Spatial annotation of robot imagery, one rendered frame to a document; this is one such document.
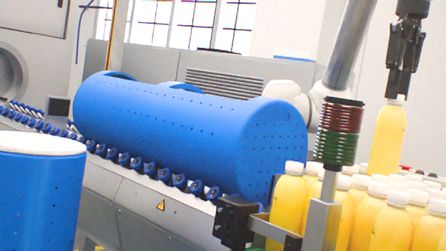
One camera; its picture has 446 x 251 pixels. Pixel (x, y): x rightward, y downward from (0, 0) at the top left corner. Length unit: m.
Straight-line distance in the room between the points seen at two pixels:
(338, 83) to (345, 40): 0.17
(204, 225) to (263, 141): 0.27
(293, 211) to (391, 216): 0.24
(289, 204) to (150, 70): 2.87
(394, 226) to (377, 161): 0.33
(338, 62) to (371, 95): 2.28
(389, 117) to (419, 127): 2.83
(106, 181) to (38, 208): 0.52
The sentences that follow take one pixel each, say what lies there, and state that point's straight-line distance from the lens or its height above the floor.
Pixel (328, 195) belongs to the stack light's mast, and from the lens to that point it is 0.84.
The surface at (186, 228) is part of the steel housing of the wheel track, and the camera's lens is 1.45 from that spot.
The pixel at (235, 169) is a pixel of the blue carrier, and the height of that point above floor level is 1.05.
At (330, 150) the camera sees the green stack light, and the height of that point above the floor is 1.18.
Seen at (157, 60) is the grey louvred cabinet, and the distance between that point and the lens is 3.89.
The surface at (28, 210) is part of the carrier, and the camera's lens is 1.32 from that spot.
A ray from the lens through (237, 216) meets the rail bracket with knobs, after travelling 1.16.
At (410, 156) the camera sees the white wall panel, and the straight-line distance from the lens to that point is 4.17.
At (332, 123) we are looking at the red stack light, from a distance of 0.81.
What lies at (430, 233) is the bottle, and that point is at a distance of 1.03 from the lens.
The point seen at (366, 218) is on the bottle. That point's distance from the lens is 1.09.
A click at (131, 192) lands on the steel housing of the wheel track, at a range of 1.68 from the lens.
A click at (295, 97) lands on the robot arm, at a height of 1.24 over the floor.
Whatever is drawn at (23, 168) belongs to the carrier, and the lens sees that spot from 1.30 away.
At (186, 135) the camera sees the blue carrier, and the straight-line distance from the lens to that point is 1.44.
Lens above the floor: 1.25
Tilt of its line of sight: 5 degrees down
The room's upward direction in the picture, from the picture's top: 9 degrees clockwise
